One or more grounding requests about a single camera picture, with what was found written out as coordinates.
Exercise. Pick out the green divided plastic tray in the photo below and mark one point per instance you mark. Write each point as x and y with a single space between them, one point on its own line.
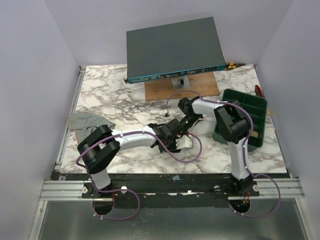
256 107

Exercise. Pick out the grey metal stand bracket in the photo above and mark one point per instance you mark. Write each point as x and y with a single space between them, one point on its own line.
180 83

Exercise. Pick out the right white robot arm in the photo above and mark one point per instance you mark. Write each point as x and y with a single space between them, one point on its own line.
235 126

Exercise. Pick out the blue tape piece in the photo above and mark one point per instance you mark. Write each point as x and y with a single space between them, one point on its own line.
176 178

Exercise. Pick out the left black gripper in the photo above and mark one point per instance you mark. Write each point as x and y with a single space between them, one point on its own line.
174 148

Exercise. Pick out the red black utility knife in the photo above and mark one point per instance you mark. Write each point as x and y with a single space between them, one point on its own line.
259 92

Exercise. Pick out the grey striped underwear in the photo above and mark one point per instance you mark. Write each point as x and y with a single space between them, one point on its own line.
85 123

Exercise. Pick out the cream rolled cloth in tray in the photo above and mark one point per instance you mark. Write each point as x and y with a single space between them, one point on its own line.
254 134

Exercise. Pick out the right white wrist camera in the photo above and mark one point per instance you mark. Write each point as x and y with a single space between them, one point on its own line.
168 116

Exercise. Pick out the black metal base rail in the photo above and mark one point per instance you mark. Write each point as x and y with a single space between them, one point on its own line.
160 191

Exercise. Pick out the grey network switch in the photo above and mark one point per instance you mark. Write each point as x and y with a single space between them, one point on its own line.
173 50

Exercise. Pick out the brown plywood board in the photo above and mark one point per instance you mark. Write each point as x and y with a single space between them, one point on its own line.
204 84

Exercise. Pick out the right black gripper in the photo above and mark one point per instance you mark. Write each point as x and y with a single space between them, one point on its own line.
191 117

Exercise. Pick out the aluminium frame rail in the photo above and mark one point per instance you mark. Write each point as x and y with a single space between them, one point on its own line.
42 204

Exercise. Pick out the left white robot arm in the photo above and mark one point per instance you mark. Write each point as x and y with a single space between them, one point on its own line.
99 148

